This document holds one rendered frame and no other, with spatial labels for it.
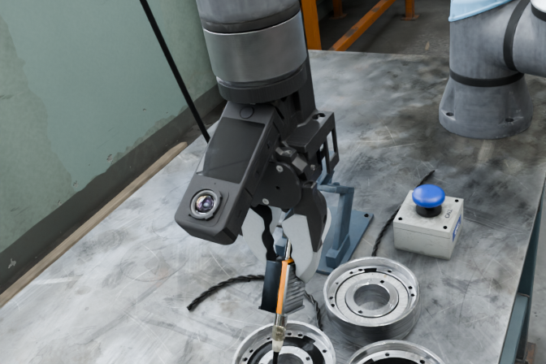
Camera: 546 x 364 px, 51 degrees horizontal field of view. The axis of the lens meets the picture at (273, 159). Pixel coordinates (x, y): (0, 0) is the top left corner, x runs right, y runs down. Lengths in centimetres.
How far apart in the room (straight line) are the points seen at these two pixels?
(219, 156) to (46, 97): 189
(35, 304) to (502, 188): 66
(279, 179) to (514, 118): 60
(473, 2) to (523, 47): 10
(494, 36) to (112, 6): 186
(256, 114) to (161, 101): 231
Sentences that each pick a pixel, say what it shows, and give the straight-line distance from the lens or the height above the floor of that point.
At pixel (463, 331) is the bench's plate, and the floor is 80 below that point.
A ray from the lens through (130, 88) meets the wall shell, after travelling 259.
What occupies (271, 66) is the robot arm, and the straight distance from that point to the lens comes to 41.
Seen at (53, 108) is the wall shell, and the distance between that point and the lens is 232.
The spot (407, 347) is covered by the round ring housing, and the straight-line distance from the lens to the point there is 60.
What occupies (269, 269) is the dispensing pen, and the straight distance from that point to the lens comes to 53.
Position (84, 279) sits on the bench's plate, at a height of 80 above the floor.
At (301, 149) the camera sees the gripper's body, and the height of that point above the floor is 107.
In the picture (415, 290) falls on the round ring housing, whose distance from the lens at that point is 66.
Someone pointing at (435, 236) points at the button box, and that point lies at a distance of 72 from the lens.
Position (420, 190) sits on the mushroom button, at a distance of 73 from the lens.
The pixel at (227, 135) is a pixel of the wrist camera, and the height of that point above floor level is 109.
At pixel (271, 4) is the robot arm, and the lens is 40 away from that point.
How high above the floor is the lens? 130
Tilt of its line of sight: 31 degrees down
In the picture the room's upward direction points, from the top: 10 degrees counter-clockwise
